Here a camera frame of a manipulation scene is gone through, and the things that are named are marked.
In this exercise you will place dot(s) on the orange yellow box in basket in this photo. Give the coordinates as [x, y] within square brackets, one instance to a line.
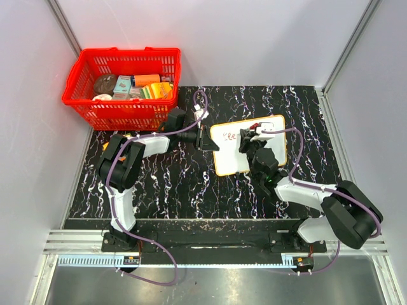
[158, 91]

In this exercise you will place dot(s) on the light blue small box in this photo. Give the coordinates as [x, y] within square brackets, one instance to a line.
[123, 85]

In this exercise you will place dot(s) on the orange cylindrical can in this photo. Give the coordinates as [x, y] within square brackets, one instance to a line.
[142, 80]

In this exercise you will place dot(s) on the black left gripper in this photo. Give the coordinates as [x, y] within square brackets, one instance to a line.
[203, 142]

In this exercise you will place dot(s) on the red plastic shopping basket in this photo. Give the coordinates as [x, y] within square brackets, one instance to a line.
[146, 114]

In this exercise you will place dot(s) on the orange green snack box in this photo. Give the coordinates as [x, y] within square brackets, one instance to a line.
[104, 146]

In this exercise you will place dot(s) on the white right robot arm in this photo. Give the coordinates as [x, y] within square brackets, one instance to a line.
[349, 216]

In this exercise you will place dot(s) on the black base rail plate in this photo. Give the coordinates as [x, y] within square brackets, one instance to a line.
[275, 235]

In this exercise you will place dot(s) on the brown round packet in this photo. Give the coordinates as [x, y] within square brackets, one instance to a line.
[105, 84]

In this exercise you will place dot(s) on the yellow-framed whiteboard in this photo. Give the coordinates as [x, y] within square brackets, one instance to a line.
[228, 160]

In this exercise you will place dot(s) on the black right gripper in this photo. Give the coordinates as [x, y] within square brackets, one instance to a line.
[246, 142]

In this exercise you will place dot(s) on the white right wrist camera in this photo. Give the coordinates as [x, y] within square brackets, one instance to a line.
[264, 132]

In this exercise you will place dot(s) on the red-capped whiteboard marker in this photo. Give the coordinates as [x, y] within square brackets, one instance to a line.
[254, 126]

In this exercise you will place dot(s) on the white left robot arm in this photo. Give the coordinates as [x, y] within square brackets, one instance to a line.
[121, 161]

